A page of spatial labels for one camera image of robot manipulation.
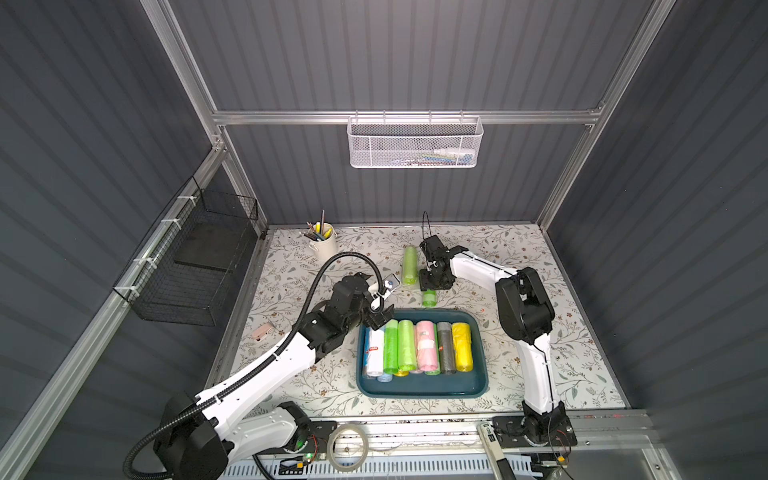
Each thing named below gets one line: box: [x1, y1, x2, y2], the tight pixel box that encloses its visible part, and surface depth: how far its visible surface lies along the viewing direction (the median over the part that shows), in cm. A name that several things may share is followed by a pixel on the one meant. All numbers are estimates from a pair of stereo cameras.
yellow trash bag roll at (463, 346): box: [452, 322, 474, 373], surface depth 87 cm
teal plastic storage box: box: [356, 309, 490, 398], surface depth 84 cm
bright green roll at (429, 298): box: [422, 288, 437, 307], surface depth 99 cm
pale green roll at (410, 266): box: [404, 246, 418, 285], surface depth 104 cm
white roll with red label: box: [366, 327, 385, 377], surface depth 82 cm
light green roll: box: [398, 319, 417, 371], surface depth 82 cm
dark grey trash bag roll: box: [437, 322, 456, 374], surface depth 87 cm
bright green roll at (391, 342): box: [383, 319, 399, 375], surface depth 83 cm
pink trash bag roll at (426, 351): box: [416, 320, 438, 372], surface depth 82 cm
